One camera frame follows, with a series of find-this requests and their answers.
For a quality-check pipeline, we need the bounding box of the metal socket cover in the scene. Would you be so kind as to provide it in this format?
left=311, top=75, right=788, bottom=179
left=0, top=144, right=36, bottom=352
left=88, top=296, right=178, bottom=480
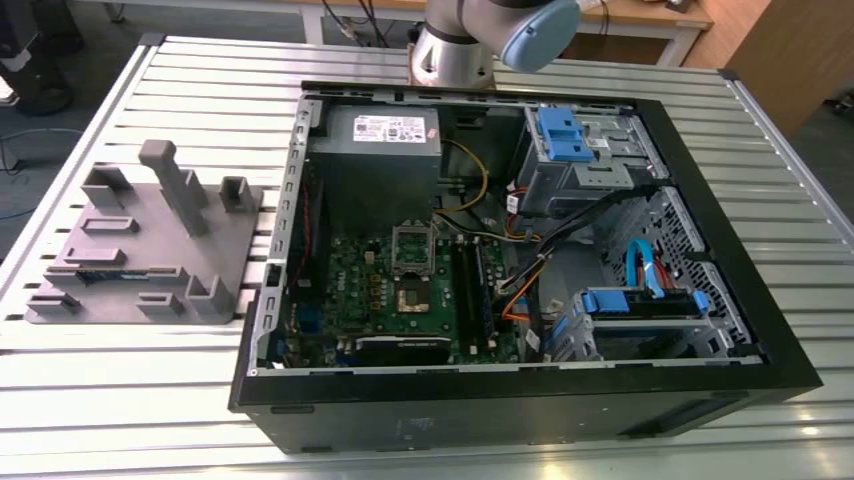
left=389, top=223, right=439, bottom=280

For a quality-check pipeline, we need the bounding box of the green Dell motherboard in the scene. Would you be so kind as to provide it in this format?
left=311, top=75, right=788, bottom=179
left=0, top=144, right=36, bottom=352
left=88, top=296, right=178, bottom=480
left=283, top=219, right=529, bottom=369

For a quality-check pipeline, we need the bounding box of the black RAM slot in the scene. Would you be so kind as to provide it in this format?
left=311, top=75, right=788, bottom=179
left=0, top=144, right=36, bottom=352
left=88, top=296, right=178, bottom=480
left=467, top=237, right=491, bottom=352
left=461, top=237, right=483, bottom=352
left=454, top=237, right=477, bottom=352

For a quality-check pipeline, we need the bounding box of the black graphics card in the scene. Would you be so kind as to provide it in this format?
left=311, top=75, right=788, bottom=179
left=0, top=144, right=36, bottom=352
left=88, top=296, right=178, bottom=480
left=351, top=333, right=455, bottom=367

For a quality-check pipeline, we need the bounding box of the grey power supply unit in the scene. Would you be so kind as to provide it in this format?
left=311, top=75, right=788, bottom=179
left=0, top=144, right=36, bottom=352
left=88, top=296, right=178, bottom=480
left=307, top=103, right=446, bottom=224

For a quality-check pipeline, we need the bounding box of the blue plastic bay latch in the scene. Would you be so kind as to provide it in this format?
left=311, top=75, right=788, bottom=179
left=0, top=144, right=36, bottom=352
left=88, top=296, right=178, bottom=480
left=535, top=107, right=597, bottom=165

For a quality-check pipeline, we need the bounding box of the silver disk bay with latch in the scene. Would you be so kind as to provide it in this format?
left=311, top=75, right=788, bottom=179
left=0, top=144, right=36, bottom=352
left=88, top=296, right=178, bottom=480
left=514, top=102, right=671, bottom=217

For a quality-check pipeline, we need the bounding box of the hard disk in blue carrier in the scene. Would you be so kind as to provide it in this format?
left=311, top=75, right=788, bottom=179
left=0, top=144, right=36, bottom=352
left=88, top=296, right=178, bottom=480
left=578, top=288, right=710, bottom=321

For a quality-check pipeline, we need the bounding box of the black PC case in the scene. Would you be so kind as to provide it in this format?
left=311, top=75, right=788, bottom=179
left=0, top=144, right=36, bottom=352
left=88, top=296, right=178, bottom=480
left=226, top=79, right=826, bottom=456

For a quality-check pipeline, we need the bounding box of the grey parts rack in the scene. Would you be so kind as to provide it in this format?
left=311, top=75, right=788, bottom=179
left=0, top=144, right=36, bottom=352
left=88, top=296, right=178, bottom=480
left=23, top=139, right=266, bottom=326

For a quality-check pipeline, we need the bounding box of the RAM stick with blue label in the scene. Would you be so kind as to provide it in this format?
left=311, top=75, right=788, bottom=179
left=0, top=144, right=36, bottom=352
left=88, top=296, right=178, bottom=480
left=46, top=267, right=182, bottom=282

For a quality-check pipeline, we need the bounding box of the wooden desk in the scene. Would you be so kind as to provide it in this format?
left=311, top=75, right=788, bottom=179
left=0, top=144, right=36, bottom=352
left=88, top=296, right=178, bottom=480
left=293, top=0, right=716, bottom=69

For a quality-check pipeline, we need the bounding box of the wooden cabinet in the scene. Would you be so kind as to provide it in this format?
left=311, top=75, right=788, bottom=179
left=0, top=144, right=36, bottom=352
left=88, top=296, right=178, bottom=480
left=724, top=0, right=854, bottom=139

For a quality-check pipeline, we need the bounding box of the dark floor equipment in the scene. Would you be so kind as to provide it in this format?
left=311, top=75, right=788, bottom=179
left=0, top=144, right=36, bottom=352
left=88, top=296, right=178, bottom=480
left=0, top=0, right=86, bottom=117

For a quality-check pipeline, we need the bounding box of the yellow wire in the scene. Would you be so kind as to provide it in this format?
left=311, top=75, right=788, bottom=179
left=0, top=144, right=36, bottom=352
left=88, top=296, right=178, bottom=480
left=435, top=138, right=494, bottom=215

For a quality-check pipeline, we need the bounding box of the red black twisted wire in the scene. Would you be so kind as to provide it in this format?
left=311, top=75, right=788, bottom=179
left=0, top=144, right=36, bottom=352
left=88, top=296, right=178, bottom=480
left=298, top=182, right=315, bottom=281

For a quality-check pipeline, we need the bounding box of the orange wire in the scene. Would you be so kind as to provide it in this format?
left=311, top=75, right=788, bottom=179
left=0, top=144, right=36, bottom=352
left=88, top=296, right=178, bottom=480
left=498, top=254, right=555, bottom=326

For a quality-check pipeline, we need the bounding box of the thick black wire bundle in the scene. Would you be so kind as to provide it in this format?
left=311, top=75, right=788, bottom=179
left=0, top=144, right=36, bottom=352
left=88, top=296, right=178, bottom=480
left=526, top=183, right=673, bottom=261

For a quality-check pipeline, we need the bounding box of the blue data wire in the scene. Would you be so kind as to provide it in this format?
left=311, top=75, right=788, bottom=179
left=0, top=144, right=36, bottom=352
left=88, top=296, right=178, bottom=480
left=625, top=238, right=670, bottom=300

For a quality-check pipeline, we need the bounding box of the red data wire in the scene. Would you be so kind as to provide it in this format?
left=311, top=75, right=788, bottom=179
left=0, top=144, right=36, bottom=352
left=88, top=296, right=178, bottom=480
left=638, top=257, right=677, bottom=297

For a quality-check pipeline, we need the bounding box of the pale blue floor cable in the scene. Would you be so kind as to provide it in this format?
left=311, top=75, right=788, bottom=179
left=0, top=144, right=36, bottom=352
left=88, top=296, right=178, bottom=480
left=0, top=127, right=86, bottom=174

